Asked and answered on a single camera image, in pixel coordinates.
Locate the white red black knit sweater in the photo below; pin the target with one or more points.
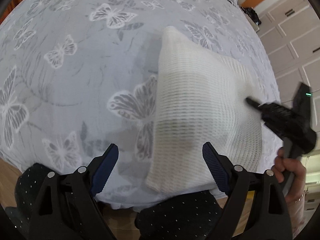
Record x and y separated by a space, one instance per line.
200 98

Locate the right nightstand with items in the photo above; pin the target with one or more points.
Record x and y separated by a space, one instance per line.
252 17

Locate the grey butterfly bed sheet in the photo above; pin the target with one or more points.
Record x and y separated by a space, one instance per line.
78 75

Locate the black dotted trousers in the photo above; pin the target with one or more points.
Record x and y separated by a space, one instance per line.
188 216

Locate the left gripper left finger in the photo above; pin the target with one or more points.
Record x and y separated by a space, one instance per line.
65 207

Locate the white wardrobe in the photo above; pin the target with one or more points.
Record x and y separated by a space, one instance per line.
289 31

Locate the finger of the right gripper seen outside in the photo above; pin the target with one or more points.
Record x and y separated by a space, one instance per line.
254 104

